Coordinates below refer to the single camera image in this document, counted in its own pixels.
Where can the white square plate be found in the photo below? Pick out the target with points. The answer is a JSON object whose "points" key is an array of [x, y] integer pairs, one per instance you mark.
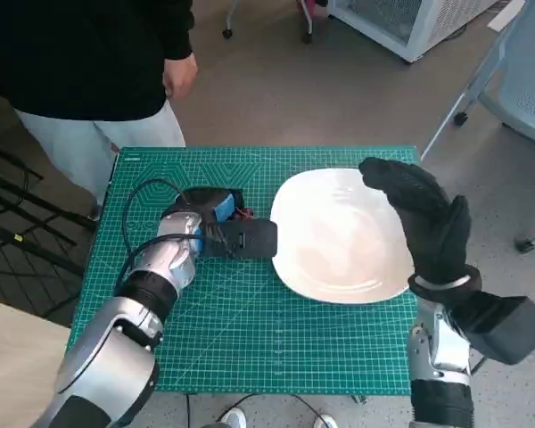
{"points": [[339, 241]]}

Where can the black left robot hand, blue tape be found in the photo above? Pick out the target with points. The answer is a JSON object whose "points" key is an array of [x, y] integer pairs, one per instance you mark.
{"points": [[200, 200]]}

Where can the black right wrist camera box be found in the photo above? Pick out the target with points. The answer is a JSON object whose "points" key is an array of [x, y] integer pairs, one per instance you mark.
{"points": [[512, 330]]}

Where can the green cutting mat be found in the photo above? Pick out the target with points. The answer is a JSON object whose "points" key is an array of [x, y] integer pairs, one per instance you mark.
{"points": [[272, 339]]}

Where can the rolling chair with casters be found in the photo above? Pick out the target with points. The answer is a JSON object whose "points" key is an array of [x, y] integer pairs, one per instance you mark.
{"points": [[227, 32]]}

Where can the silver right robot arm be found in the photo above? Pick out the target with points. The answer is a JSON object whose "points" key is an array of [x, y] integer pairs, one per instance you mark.
{"points": [[448, 352]]}

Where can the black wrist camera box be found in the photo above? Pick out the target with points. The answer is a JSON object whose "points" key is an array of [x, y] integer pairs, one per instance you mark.
{"points": [[512, 330], [245, 238]]}

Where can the white flat panel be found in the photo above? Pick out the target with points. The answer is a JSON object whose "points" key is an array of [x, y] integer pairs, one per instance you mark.
{"points": [[507, 17]]}

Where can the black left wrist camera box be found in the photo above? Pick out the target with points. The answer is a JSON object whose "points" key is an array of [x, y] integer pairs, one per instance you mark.
{"points": [[245, 238]]}

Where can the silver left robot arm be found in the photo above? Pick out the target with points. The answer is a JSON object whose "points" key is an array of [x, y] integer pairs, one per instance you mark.
{"points": [[116, 339]]}

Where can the white perforated cabinet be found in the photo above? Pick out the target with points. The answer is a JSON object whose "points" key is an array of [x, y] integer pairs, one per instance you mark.
{"points": [[428, 22]]}

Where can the light wooden board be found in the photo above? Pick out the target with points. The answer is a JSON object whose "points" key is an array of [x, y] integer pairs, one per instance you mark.
{"points": [[18, 365]]}

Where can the person's hand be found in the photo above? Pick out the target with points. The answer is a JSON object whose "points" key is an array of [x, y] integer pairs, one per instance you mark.
{"points": [[180, 76]]}

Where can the black metal frame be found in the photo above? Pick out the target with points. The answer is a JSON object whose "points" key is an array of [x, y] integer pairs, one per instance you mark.
{"points": [[27, 214]]}

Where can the white shoe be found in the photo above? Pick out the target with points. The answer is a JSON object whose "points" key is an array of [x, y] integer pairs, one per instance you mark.
{"points": [[325, 421], [235, 419]]}

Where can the red toy grape bunch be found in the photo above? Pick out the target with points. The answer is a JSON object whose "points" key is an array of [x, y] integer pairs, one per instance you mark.
{"points": [[245, 214]]}

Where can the pink object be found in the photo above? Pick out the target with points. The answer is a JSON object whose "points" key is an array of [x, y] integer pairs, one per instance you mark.
{"points": [[310, 5]]}

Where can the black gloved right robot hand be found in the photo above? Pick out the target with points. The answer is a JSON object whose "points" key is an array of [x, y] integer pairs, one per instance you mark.
{"points": [[434, 227]]}

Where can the person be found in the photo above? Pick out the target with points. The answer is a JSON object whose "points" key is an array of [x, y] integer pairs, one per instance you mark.
{"points": [[80, 58]]}

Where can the pale blue mesh chair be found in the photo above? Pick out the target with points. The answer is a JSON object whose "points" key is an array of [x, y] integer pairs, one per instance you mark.
{"points": [[526, 89]]}

